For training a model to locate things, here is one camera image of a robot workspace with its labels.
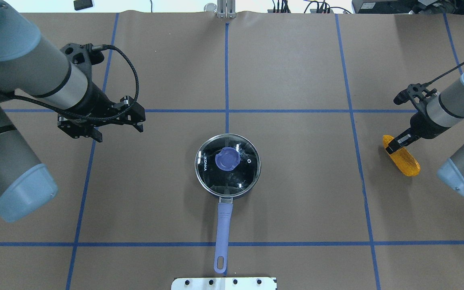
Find yellow corn cob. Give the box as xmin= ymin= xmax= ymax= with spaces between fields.
xmin=386 ymin=147 xmax=421 ymax=177

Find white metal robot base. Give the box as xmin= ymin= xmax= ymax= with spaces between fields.
xmin=171 ymin=277 xmax=278 ymax=290

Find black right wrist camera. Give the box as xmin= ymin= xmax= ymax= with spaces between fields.
xmin=393 ymin=82 xmax=440 ymax=113

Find black monitor equipment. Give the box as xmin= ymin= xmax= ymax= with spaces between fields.
xmin=351 ymin=0 xmax=464 ymax=15

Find black flat device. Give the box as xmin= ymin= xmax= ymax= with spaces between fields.
xmin=72 ymin=0 xmax=93 ymax=11

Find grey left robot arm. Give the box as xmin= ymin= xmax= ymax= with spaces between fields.
xmin=0 ymin=0 xmax=146 ymax=223

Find dark blue saucepan purple handle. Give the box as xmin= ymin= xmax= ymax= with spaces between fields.
xmin=195 ymin=133 xmax=262 ymax=274

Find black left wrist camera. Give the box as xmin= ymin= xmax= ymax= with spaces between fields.
xmin=60 ymin=43 xmax=105 ymax=66

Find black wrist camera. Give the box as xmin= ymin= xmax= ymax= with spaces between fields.
xmin=393 ymin=82 xmax=440 ymax=113
xmin=60 ymin=43 xmax=105 ymax=66

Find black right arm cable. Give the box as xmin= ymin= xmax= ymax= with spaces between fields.
xmin=423 ymin=48 xmax=464 ymax=87

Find black cable bundle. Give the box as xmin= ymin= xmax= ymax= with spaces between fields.
xmin=271 ymin=0 xmax=353 ymax=15

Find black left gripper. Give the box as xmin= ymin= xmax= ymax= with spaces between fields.
xmin=58 ymin=83 xmax=145 ymax=143

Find black braided left cable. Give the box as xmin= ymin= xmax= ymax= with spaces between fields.
xmin=12 ymin=44 xmax=140 ymax=121

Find glass pot lid purple knob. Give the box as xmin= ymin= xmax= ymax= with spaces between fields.
xmin=195 ymin=133 xmax=262 ymax=197

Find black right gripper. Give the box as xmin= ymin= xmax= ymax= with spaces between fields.
xmin=385 ymin=113 xmax=445 ymax=155

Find silver metal clamp post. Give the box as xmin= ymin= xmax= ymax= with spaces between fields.
xmin=216 ymin=0 xmax=237 ymax=19

